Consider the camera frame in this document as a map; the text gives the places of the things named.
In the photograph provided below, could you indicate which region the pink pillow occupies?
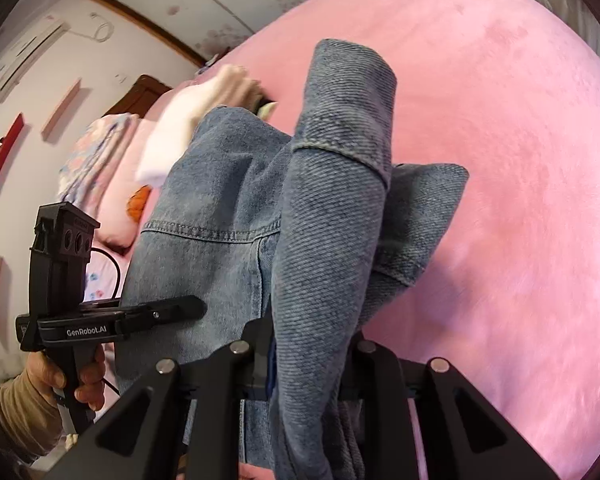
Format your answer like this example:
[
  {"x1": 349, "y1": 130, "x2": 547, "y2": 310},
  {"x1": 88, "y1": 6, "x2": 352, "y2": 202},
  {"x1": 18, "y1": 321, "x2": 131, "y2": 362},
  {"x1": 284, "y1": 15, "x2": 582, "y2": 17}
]
[{"x1": 97, "y1": 115, "x2": 163, "y2": 251}]

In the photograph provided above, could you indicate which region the floral pillow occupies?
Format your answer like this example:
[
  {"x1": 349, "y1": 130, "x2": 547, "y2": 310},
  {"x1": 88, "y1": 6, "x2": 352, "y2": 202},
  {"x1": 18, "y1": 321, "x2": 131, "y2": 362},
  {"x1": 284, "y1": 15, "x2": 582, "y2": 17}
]
[{"x1": 57, "y1": 112, "x2": 141, "y2": 211}]

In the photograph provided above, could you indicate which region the white floral bed sheet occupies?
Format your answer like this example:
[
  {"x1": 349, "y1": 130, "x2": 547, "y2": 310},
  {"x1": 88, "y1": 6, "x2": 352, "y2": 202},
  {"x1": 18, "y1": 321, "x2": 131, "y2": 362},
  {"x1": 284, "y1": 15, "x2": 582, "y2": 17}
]
[{"x1": 82, "y1": 250, "x2": 131, "y2": 306}]

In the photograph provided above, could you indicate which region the pink plush blanket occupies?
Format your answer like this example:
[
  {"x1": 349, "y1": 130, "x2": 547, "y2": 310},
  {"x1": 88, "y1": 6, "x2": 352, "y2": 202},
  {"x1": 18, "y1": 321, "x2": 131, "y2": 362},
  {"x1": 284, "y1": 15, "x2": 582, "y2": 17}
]
[{"x1": 145, "y1": 0, "x2": 600, "y2": 480}]

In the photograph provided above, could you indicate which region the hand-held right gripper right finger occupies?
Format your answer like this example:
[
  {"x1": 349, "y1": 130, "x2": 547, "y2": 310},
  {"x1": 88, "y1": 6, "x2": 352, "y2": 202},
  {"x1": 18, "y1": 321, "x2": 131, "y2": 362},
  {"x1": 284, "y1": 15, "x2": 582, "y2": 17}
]
[{"x1": 340, "y1": 327, "x2": 561, "y2": 480}]

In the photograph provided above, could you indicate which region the beige curtain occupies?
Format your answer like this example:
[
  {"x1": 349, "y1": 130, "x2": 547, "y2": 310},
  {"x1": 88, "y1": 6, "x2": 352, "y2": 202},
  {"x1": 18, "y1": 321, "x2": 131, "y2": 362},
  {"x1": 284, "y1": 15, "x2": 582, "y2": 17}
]
[{"x1": 490, "y1": 0, "x2": 600, "y2": 91}]

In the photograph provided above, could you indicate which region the blue denim jacket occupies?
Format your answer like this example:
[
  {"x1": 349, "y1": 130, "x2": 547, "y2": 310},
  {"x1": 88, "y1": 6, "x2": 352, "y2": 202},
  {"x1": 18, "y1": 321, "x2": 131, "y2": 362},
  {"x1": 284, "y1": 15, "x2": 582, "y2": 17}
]
[{"x1": 114, "y1": 37, "x2": 470, "y2": 480}]

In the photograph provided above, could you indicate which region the dark wooden headboard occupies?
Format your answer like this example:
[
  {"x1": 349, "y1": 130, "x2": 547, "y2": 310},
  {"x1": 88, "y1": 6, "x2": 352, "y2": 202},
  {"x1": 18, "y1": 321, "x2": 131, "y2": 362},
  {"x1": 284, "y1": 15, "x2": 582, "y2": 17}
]
[{"x1": 122, "y1": 75, "x2": 173, "y2": 116}]

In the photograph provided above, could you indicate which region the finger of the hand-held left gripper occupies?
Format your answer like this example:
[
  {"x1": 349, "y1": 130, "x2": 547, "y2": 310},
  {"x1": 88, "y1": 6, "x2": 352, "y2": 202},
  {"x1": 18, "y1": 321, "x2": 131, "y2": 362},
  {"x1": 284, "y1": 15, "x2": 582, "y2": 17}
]
[{"x1": 115, "y1": 295, "x2": 208, "y2": 336}]

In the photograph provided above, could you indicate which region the floral door wardrobe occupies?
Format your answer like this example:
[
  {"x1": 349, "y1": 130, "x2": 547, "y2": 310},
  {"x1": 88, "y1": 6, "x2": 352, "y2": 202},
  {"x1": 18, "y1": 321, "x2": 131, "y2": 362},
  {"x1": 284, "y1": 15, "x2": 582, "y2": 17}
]
[{"x1": 80, "y1": 0, "x2": 406, "y2": 68}]

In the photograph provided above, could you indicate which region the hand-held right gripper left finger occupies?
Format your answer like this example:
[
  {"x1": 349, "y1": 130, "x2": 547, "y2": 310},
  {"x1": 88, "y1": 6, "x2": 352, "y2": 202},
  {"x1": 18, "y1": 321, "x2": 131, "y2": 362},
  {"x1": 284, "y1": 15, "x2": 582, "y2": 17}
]
[{"x1": 42, "y1": 317, "x2": 276, "y2": 480}]

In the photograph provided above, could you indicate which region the person's left hand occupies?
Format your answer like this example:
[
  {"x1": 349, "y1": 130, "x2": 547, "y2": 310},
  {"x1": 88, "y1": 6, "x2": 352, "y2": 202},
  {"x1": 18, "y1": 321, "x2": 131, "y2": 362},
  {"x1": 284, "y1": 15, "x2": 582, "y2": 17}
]
[{"x1": 20, "y1": 345, "x2": 107, "y2": 413}]

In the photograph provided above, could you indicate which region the red wall shelf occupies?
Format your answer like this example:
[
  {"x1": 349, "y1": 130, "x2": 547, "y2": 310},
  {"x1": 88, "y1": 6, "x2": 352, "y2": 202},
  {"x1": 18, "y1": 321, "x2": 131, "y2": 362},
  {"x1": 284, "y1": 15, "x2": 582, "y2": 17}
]
[{"x1": 0, "y1": 112, "x2": 26, "y2": 186}]

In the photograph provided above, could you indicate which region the person's left forearm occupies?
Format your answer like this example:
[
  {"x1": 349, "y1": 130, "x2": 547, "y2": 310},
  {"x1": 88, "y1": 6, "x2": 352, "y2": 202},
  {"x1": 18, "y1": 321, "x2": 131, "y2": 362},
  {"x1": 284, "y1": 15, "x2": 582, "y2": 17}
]
[{"x1": 0, "y1": 370, "x2": 63, "y2": 466}]

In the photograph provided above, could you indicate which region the black cable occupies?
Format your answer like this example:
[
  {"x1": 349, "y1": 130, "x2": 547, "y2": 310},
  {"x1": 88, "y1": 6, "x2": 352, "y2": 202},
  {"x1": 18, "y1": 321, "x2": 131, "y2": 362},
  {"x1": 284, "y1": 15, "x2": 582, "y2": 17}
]
[{"x1": 87, "y1": 246, "x2": 123, "y2": 396}]

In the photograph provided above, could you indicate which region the white air conditioner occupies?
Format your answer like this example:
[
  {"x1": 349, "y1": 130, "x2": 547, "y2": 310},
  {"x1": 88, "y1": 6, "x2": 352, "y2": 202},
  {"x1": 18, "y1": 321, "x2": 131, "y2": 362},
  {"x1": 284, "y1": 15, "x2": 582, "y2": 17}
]
[{"x1": 0, "y1": 15, "x2": 71, "y2": 103}]

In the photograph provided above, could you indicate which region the white air conditioner hose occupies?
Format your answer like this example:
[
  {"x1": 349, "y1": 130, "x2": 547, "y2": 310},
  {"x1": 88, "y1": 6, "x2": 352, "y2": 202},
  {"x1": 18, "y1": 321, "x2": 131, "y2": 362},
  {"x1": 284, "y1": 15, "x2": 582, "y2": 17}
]
[{"x1": 70, "y1": 12, "x2": 113, "y2": 42}]

